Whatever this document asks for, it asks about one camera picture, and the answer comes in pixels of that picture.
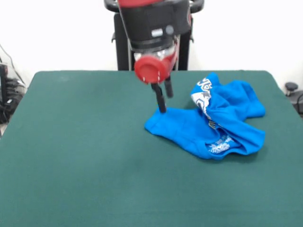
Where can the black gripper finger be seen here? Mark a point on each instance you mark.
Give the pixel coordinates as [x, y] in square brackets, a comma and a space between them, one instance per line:
[169, 87]
[160, 99]

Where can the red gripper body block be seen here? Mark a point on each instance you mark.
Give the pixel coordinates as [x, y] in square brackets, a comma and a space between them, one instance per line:
[151, 69]

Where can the blue printed t-shirt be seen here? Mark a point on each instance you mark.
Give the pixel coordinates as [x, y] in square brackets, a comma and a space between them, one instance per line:
[189, 132]

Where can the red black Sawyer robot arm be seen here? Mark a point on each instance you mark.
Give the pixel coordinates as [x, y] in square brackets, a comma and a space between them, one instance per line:
[154, 23]

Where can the dark green table cloth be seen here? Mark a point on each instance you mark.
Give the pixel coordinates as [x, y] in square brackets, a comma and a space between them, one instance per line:
[71, 165]

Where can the black electronics box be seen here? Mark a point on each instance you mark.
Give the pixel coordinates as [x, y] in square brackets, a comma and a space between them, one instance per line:
[2, 82]

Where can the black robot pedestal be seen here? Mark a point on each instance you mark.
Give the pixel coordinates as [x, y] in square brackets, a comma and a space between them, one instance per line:
[120, 47]

